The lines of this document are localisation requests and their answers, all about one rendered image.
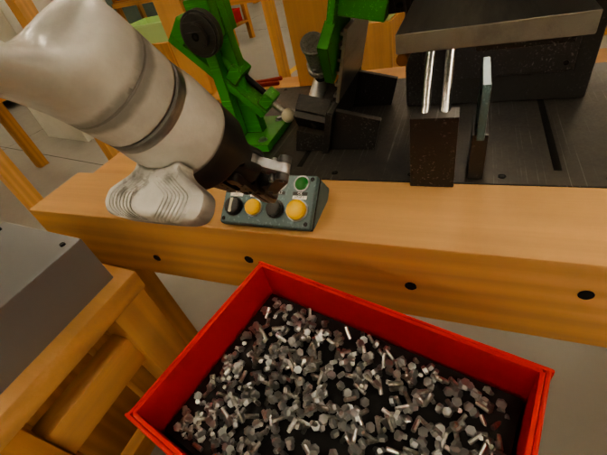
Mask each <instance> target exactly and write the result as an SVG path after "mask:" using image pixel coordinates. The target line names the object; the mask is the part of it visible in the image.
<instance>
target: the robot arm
mask: <svg viewBox="0 0 607 455"><path fill-rule="evenodd" d="M0 98H3V99H6V100H9V101H12V102H14V103H17V104H20V105H23V106H26V107H29V108H32V109H35V110H37V111H40V112H42V113H44V114H46V115H48V116H52V117H54V118H56V119H59V120H60V121H62V122H64V123H66V124H68V125H71V126H73V127H75V128H77V129H79V130H80V131H82V132H84V133H86V134H88V135H91V136H93V137H95V138H97V139H98V140H100V141H101V142H103V143H105V144H108V145H110V146H112V147H114V148H115V149H117V150H118V151H119V152H121V153H122V154H123V155H125V156H126V157H128V158H129V159H131V160H132V161H134V162H136V167H135V169H134V171H133V172H132V173H131V174H129V175H128V176H127V177H126V178H124V179H123V180H122V181H120V182H118V183H117V184H116V185H114V186H113V187H112V188H111V189H110V190H109V191H108V193H107V196H106V200H105V202H106V208H107V211H108V212H109V213H111V214H113V215H115V216H118V217H121V218H126V219H130V220H133V221H139V222H145V223H154V224H163V225H172V226H182V227H200V226H203V225H206V224H207V223H209V222H210V221H211V219H212V217H213V215H214V211H215V205H216V203H215V199H214V198H213V196H212V195H211V194H210V193H209V192H208V191H207V190H208V189H211V188H217V189H220V190H225V191H227V192H235V191H239V192H241V193H244V194H245V195H248V194H251V195H253V196H254V197H256V198H258V199H259V200H261V201H263V202H265V203H275V202H276V200H277V198H278V193H279V191H280V190H281V189H282V188H283V187H284V186H285V185H286V184H287V183H288V179H289V173H290V169H291V163H292V156H290V155H287V154H280V155H279V157H278V158H276V157H273V160H272V159H268V158H265V157H264V154H263V152H262V151H261V150H260V149H258V148H256V147H255V146H252V145H250V144H248V143H247V140H246V137H245V135H244V133H243V130H242V127H241V125H240V123H239V121H238V120H237V119H236V118H235V117H234V116H233V115H232V114H231V113H230V112H229V111H228V110H227V109H226V108H225V107H224V106H223V105H221V103H220V102H219V101H218V100H217V99H216V98H215V97H213V96H212V95H211V94H210V93H209V92H208V91H207V90H206V89H205V88H204V87H203V86H202V85H201V84H200V83H199V82H198V81H196V80H195V79H194V78H193V77H192V76H190V75H189V74H188V73H187V72H185V71H184V70H182V69H180V68H179V67H177V66H176V65H175V64H173V63H172V62H171V61H169V60H168V59H167V58H166V57H165V56H164V55H163V54H162V53H161V52H159V51H158V50H157V49H156V48H155V47H154V46H153V45H152V43H150V42H149V41H148V40H147V39H146V38H145V37H144V36H143V35H142V34H141V33H140V32H139V31H138V30H136V29H135V28H134V27H133V26H132V25H131V24H130V23H129V22H128V21H127V20H125V19H124V18H123V17H122V16H121V15H120V14H119V13H117V12H116V11H115V10H114V9H113V8H111V7H110V6H109V5H107V4H106V3H104V2H103V1H101V0H54V1H52V2H50V3H49V4H48V5H47V6H46V7H44V8H43V9H42V10H41V11H40V12H39V13H38V14H37V15H36V16H35V17H34V18H33V19H32V20H31V21H30V22H29V23H28V24H27V25H26V26H25V27H24V28H23V30H22V31H21V32H19V33H18V34H17V35H16V36H15V37H14V38H13V39H11V40H10V41H8V42H2V41H0Z"/></svg>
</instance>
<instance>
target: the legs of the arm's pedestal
mask: <svg viewBox="0 0 607 455"><path fill-rule="evenodd" d="M186 346H187V344H186V342H185V341H184V340H183V339H182V337H181V336H180V335H179V333H178V332H177V331H176V330H175V328H174V327H173V325H172V324H171V323H170V322H169V321H168V320H167V319H166V318H165V316H164V315H163V314H162V312H161V311H160V310H159V308H158V307H157V306H156V305H155V303H154V302H153V301H152V299H151V298H150V297H149V296H148V294H147V293H146V292H145V290H144V289H143V290H142V291H141V292H140V293H139V294H138V295H137V296H136V297H135V298H134V299H133V300H132V302H131V303H130V304H129V305H128V306H127V307H126V309H125V310H124V311H123V312H122V313H121V314H120V315H119V317H118V318H117V319H116V320H115V321H114V323H113V324H112V325H111V326H110V327H109V328H108V329H107V331H106V332H105V333H104V334H103V335H102V336H101V338H100V339H99V340H98V341H97V342H96V343H95V345H94V346H93V347H92V348H91V349H90V350H89V352H88V353H89V354H90V355H91V356H92V357H93V358H92V359H91V360H90V361H89V362H88V364H87V365H86V366H84V368H83V369H82V370H81V371H80V372H79V374H78V375H77V376H76V377H75V378H74V380H73V381H72V382H71V383H70V384H69V386H68V387H67V388H66V389H65V390H64V391H63V393H62V394H61V395H60V396H59V398H58V399H57V400H56V401H55V402H54V403H53V405H52V406H51V407H50V408H49V409H48V411H47V412H46V413H45V414H44V415H43V417H42V418H41V419H40V420H39V421H38V422H37V423H36V424H35V425H34V426H32V425H30V424H29V423H26V424H25V425H24V426H23V428H22V429H21V430H20V431H19V432H18V433H17V434H16V435H15V436H14V437H13V438H12V439H11V441H10V442H9V443H8V444H7V445H6V446H5V448H4V449H3V450H2V451H1V452H0V455H86V454H84V453H82V452H80V451H79V448H80V447H81V446H82V444H83V443H84V441H85V440H86V439H87V438H88V437H89V435H90V434H91V433H92V431H93V430H94V429H95V427H96V426H97V425H98V423H99V422H100V420H101V419H102V418H103V416H104V415H105V413H106V412H107V410H108V409H109V408H110V406H111V405H112V404H113V403H114V402H115V401H116V399H117V398H118V396H119V395H120V394H121V392H122V391H123V389H124V388H125V387H126V385H127V386H128V387H129V388H130V389H131V390H132V391H134V392H135V393H136V394H137V395H138V396H140V397H142V396H143V395H144V394H145V393H146V392H147V390H148V389H149V388H150V387H151V386H152V385H153V384H154V382H155V381H156V380H157V379H158V378H159V377H160V375H161V374H162V373H163V372H164V371H165V370H166V368H167V367H168V366H170V365H171V364H172V362H173V361H174V360H175V359H176V358H177V357H178V356H179V354H180V353H181V352H182V351H183V350H184V349H185V347H186ZM154 447H155V444H154V443H153V442H152V441H151V440H150V439H149V438H148V437H147V436H145V435H144V434H143V433H142V432H141V431H140V430H139V429H138V428H137V430H136V431H135V433H134V435H133V436H132V438H131V439H130V441H129V442H128V444H127V445H126V446H125V448H124V449H123V451H122V452H121V454H120V455H150V454H151V453H152V451H153V449H154Z"/></svg>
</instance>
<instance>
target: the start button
mask: <svg viewBox="0 0 607 455"><path fill-rule="evenodd" d="M285 211H286V215H287V216H288V217H289V218H290V219H293V220H298V219H301V218H302V217H303V216H304V215H305V213H306V206H305V204H304V203H303V202H302V201H301V200H291V201H290V202H289V203H288V204H287V206H286V210H285Z"/></svg>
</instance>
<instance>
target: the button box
mask: <svg viewBox="0 0 607 455"><path fill-rule="evenodd" d="M300 177H305V178H306V179H307V180H308V185H307V187H306V188H305V189H304V190H298V189H297V188H296V187H295V181H296V180H297V179H298V178H300ZM328 196H329V188H328V187H327V186H326V185H325V184H324V183H323V182H322V181H321V179H320V178H319V177H318V176H308V175H289V179H288V183H287V184H286V185H285V186H284V187H283V188H282V189H281V190H280V191H279V193H278V198H277V200H278V201H279V202H280V203H281V204H282V211H281V213H280V214H279V215H278V216H276V217H271V216H269V215H268V214H267V213H266V204H267V203H265V202H263V201H261V200H259V199H258V198H256V197H254V196H253V195H251V194H248V195H245V194H244V193H241V192H239V191H235V192H227V191H226V196H225V200H224V204H225V202H226V200H227V199H228V198H230V197H236V198H237V199H239V200H240V202H241V207H240V210H239V211H238V212H237V213H236V214H229V213H228V212H227V211H226V210H225V208H224V205H223V209H222V213H221V218H220V221H221V222H222V223H224V224H230V225H240V226H251V227H261V228H280V229H290V230H300V231H311V232H313V230H314V229H315V227H316V225H317V222H318V220H319V218H320V216H321V214H322V211H323V209H324V207H325V205H326V203H327V201H328ZM250 199H256V200H258V201H259V202H260V205H261V208H260V211H259V212H258V213H257V214H256V215H249V214H247V212H246V211H245V204H246V202H247V201H248V200H250ZM291 200H301V201H302V202H303V203H304V204H305V206H306V213H305V215H304V216H303V217H302V218H301V219H298V220H293V219H290V218H289V217H288V216H287V215H286V211H285V210H286V206H287V204H288V203H289V202H290V201H291Z"/></svg>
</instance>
